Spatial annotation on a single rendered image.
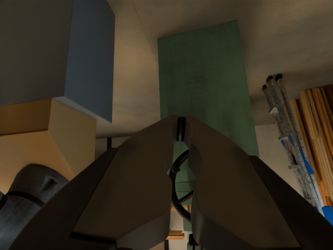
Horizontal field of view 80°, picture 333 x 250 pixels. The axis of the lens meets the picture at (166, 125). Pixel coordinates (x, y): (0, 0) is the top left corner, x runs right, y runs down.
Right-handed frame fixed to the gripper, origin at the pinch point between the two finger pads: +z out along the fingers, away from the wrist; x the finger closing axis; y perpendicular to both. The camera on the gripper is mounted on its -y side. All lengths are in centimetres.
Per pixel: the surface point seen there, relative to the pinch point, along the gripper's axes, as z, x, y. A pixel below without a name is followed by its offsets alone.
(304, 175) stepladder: 99, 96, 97
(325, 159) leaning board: 135, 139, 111
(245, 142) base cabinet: 63, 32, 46
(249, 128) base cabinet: 67, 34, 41
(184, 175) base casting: 57, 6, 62
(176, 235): 143, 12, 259
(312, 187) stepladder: 92, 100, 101
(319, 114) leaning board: 162, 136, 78
